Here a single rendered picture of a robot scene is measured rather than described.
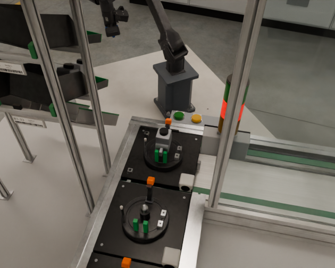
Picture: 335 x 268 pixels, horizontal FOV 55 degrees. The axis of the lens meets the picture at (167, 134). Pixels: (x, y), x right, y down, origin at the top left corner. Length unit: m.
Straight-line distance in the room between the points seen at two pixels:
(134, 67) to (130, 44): 1.88
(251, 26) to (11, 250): 0.94
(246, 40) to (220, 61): 2.74
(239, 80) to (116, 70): 1.11
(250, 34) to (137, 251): 0.64
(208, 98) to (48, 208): 0.84
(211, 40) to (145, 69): 2.07
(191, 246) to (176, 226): 0.07
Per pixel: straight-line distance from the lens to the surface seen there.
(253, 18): 0.61
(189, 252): 0.96
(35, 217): 1.19
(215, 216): 1.07
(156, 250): 0.94
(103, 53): 3.47
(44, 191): 1.24
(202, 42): 3.64
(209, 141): 0.84
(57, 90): 0.74
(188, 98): 1.39
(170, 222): 0.98
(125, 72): 1.69
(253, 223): 1.08
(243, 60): 0.65
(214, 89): 1.59
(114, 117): 1.17
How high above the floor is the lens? 1.84
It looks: 47 degrees down
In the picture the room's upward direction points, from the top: 1 degrees clockwise
